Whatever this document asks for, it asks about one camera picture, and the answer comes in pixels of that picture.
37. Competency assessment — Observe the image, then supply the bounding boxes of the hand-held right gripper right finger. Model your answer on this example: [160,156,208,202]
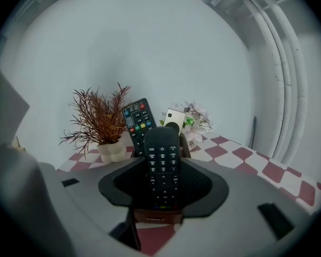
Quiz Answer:
[179,157,230,220]

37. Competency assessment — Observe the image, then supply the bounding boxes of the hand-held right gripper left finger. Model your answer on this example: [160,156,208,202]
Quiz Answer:
[98,156,147,207]

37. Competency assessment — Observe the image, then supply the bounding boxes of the black rounded remote control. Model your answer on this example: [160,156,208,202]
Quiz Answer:
[143,126,181,211]

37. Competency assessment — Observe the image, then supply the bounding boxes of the black remote control coloured buttons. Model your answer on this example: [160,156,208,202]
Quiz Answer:
[121,97,157,156]

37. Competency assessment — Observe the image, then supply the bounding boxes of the silver slim remote control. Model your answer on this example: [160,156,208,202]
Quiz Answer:
[163,108,187,137]

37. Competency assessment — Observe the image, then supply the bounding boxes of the pink artificial flowers white cup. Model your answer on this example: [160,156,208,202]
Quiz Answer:
[171,100,213,152]

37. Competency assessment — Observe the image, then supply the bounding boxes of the red-brown artificial potted plant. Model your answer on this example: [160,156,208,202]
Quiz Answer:
[59,82,132,163]

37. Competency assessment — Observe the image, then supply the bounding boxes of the red white checkered tablecloth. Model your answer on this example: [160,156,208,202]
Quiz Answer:
[56,132,321,254]

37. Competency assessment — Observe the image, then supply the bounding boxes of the white wall pipe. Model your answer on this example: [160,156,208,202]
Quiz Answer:
[259,0,309,166]
[242,0,293,160]

